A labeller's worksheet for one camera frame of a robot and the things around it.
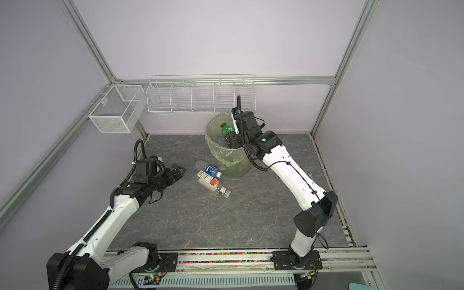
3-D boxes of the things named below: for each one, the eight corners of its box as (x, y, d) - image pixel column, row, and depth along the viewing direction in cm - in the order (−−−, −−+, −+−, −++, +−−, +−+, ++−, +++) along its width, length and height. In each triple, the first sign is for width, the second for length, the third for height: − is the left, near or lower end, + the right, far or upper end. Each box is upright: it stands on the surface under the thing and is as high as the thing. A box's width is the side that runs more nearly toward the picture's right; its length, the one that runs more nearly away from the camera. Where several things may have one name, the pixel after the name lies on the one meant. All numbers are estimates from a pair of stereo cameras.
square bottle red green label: (196, 182, 99) (194, 176, 94) (202, 176, 102) (200, 169, 97) (226, 200, 93) (226, 194, 88) (231, 192, 96) (231, 186, 91)
